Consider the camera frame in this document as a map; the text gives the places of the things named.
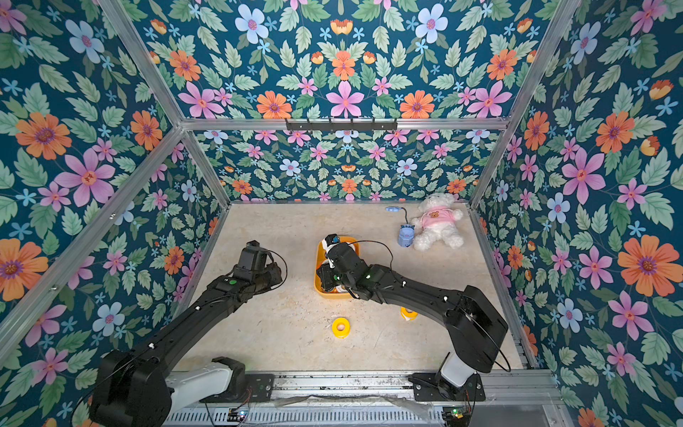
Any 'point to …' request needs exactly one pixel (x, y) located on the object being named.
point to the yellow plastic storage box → (322, 258)
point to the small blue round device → (393, 209)
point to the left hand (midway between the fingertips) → (280, 269)
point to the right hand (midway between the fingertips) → (320, 269)
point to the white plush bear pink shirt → (437, 218)
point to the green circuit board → (236, 414)
